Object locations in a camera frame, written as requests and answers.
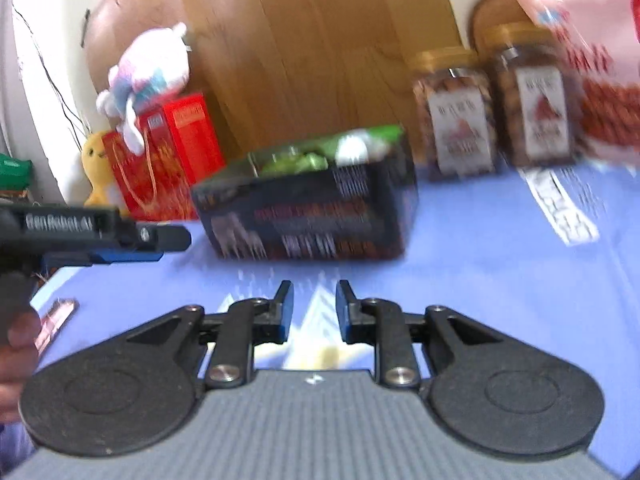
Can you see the black cardboard box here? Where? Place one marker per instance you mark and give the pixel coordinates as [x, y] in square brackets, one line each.
[310, 220]

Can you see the brown woven board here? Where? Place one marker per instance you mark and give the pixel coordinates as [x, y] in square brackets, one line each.
[492, 15]

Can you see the pink white plush toy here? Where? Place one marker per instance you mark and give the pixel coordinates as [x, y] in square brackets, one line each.
[150, 67]

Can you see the person's left hand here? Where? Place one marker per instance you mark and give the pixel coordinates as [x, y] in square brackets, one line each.
[22, 355]

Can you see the smartphone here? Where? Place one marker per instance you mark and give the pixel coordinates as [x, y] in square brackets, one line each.
[55, 322]

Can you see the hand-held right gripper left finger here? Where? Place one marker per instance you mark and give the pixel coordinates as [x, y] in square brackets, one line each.
[283, 310]

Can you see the clear jar of dark nuts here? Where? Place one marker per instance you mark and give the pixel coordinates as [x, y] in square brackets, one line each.
[535, 105]

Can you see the green plastic item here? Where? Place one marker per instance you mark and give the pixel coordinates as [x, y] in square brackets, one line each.
[12, 172]

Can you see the large pink snack bag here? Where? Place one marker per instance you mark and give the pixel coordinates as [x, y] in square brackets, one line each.
[600, 75]

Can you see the wooden board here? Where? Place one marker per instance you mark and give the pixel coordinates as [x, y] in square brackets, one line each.
[310, 45]

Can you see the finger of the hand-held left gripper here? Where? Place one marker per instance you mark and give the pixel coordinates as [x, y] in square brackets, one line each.
[120, 258]
[165, 238]

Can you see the blue printed blanket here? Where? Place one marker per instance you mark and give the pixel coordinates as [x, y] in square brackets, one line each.
[475, 270]

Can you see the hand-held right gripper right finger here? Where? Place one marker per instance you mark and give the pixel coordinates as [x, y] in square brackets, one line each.
[344, 310]

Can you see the tall red box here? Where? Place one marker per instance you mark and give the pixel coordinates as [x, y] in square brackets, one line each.
[195, 130]

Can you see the bright green snack packet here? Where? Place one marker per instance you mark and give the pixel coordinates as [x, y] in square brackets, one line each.
[380, 135]

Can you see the clear jar of pale nuts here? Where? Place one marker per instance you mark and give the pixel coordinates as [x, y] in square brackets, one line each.
[452, 120]

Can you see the yellow plush duck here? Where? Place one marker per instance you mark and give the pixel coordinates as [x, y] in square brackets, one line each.
[97, 170]

